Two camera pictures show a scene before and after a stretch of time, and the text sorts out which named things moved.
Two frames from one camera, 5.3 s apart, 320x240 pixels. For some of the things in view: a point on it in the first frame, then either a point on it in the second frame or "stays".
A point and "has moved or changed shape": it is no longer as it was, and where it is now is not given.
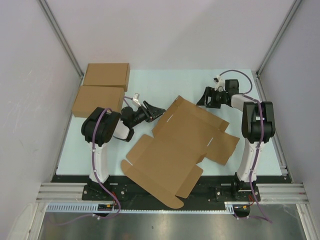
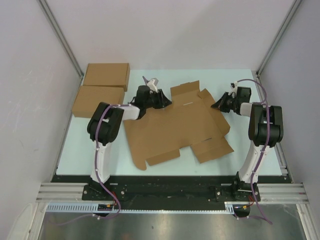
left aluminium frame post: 45,6 stays
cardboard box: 89,98 stays
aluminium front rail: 274,193 stays
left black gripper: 153,112 → 162,101
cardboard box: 165,165 has moved or changed shape
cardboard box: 108,74 stays
